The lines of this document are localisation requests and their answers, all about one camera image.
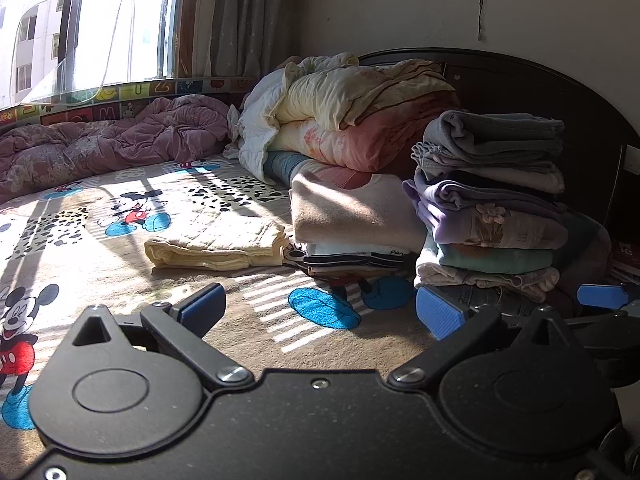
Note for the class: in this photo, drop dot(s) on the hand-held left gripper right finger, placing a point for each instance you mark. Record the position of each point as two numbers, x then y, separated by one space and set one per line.
440 314

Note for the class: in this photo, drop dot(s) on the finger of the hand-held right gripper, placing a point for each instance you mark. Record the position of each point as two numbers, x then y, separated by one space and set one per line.
600 295

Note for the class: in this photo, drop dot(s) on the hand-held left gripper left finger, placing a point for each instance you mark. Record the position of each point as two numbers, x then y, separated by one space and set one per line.
202 306

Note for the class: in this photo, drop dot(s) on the beige knit sweater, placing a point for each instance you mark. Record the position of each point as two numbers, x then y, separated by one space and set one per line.
350 210

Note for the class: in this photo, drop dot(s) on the tall stack of folded clothes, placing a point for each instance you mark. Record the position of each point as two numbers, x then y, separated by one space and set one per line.
490 200

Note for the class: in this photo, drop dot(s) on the dark cloth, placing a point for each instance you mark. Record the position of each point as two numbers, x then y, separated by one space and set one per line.
582 255

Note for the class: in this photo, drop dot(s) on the yellow quilted folded blanket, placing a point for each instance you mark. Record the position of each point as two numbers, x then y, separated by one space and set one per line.
215 247

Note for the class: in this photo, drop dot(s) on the cartoon mouse printed blanket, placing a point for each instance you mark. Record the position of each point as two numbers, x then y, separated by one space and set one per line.
125 240

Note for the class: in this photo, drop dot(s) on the small pile of striped garments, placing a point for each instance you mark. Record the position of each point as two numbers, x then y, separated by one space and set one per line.
350 262

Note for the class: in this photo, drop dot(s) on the blue rolled pillow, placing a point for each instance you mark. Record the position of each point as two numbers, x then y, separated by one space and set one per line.
285 167

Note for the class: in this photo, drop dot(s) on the white crumpled cloth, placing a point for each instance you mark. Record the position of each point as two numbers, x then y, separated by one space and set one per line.
252 135

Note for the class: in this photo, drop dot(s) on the purple quilt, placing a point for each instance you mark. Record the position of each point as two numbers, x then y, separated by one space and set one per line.
100 145

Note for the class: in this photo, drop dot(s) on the cream and pink folded comforter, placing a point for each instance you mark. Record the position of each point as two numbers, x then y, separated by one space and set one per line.
350 110

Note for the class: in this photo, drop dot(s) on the dark wooden headboard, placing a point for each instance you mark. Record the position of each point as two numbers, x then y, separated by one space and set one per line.
525 85

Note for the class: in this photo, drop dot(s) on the clear plastic sheet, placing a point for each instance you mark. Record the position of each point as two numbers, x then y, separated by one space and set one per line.
115 35

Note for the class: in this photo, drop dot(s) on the grey curtain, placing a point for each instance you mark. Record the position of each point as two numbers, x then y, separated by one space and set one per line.
240 10

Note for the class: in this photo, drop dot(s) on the window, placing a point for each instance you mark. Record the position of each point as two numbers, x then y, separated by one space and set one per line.
150 10

